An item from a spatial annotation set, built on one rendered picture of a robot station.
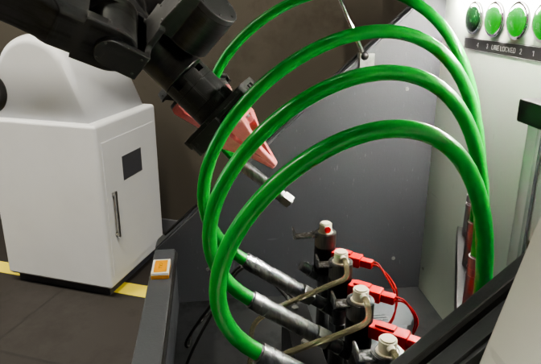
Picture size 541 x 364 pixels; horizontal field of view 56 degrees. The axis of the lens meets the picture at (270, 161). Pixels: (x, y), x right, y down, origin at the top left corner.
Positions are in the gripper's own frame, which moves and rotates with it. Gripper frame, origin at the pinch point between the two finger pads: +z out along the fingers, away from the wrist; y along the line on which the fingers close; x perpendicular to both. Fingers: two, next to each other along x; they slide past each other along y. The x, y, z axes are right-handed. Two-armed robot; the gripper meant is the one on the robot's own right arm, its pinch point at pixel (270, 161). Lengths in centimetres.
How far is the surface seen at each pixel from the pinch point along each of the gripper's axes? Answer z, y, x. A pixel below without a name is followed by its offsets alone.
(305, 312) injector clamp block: 19.7, -13.8, 3.1
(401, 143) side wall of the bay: 19.6, 8.4, 37.1
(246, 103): -7.1, 5.9, -9.6
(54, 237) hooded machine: -28, -157, 149
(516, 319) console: 12.0, 14.7, -33.3
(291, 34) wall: -15, -14, 216
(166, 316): 6.7, -30.7, 3.6
